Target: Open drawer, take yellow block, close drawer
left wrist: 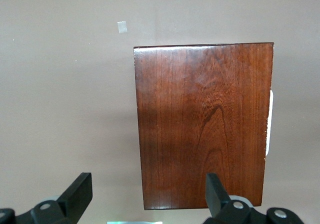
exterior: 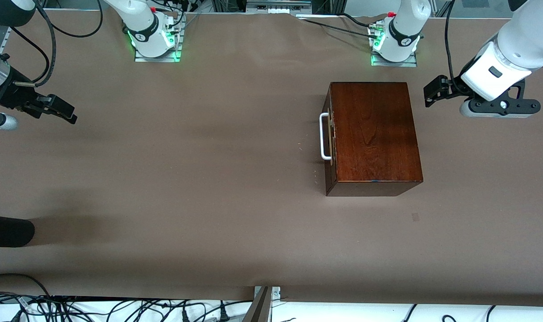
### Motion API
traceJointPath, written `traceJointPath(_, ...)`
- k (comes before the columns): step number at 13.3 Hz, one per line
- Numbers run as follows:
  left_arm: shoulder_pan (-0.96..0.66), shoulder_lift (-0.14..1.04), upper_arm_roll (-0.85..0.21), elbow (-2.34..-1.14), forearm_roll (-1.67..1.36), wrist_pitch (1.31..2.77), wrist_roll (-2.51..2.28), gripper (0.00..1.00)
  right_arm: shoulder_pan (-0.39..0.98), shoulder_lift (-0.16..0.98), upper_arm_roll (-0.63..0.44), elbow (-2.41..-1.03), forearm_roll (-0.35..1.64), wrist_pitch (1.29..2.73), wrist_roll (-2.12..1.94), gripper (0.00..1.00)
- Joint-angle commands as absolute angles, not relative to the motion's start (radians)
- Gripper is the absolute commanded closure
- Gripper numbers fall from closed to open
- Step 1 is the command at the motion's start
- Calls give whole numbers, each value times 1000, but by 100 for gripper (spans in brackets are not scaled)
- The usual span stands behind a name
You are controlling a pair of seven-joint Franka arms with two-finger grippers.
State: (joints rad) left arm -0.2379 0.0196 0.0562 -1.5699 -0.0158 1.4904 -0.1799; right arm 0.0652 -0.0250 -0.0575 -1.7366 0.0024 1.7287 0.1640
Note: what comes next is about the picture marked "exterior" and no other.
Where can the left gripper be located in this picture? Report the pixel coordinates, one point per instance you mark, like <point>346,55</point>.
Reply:
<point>454,86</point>

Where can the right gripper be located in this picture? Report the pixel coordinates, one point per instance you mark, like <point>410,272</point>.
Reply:
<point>15,95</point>

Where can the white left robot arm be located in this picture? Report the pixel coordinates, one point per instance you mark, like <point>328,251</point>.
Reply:
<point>405,27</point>

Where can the dark brown wooden cabinet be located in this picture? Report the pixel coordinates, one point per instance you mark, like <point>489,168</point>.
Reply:
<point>374,134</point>

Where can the aluminium table edge profile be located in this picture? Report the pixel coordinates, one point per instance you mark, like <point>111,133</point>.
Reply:
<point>2,41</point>

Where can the black cylinder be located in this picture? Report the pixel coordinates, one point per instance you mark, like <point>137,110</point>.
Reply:
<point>7,230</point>

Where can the brown paper table cover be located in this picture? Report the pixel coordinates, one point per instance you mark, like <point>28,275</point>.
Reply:
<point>164,201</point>

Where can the white power strip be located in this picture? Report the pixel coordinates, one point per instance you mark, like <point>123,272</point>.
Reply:
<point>275,8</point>

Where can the dark metal profile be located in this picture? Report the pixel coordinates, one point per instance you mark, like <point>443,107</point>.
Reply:
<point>260,308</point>

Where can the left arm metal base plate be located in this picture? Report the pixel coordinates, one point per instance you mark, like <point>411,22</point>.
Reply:
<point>410,62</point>

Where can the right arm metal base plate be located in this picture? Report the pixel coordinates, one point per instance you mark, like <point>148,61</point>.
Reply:
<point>157,59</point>

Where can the silver metal bracket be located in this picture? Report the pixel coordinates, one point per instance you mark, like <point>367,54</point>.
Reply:
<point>275,293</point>

